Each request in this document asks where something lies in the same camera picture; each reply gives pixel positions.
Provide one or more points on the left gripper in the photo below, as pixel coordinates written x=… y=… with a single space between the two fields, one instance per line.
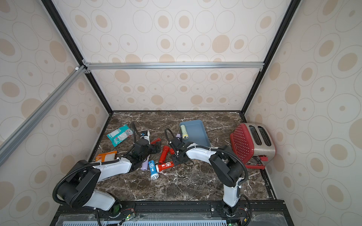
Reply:
x=155 y=150

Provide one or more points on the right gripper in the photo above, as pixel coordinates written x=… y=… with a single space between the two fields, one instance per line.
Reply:
x=175 y=147

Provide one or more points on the blue storage tray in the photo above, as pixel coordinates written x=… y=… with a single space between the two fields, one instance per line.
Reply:
x=197 y=133

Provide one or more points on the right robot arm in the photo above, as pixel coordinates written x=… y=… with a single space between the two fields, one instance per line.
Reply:
x=230 y=170

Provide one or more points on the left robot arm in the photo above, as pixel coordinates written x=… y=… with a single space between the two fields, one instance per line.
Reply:
x=78 y=188

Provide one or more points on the purple flashlight yellow head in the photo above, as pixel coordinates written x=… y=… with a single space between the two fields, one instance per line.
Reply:
x=145 y=165

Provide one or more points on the teal snack packet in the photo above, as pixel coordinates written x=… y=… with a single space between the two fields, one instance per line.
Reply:
x=119 y=135

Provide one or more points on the orange snack packet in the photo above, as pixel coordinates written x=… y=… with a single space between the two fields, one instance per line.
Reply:
x=105 y=157

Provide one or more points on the red and steel toaster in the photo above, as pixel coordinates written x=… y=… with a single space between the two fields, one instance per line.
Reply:
x=253 y=145

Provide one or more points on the horizontal aluminium rail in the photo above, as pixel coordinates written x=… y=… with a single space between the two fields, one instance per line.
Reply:
x=172 y=66

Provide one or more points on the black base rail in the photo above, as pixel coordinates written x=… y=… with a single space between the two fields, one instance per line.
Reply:
x=179 y=213

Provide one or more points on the left diagonal aluminium rail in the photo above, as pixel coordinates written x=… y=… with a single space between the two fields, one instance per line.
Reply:
x=18 y=136

